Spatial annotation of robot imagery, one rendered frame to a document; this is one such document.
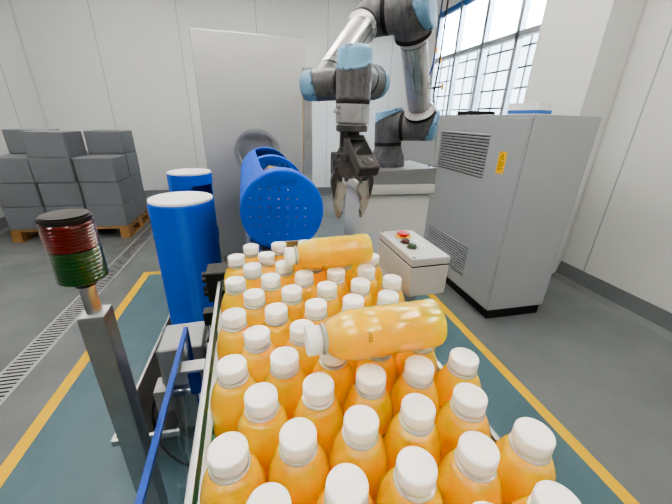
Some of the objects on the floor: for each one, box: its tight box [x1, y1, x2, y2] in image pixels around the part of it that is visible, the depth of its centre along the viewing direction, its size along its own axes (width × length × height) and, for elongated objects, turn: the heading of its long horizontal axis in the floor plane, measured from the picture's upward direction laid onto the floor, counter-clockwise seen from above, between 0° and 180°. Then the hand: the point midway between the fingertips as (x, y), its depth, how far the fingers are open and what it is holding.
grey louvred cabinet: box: [401, 114, 602, 319], centre depth 317 cm, size 54×215×145 cm, turn 9°
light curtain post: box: [302, 67, 313, 238], centre depth 244 cm, size 6×6×170 cm
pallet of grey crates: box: [0, 128, 150, 243], centre depth 386 cm, size 120×80×119 cm
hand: (350, 213), depth 77 cm, fingers open, 5 cm apart
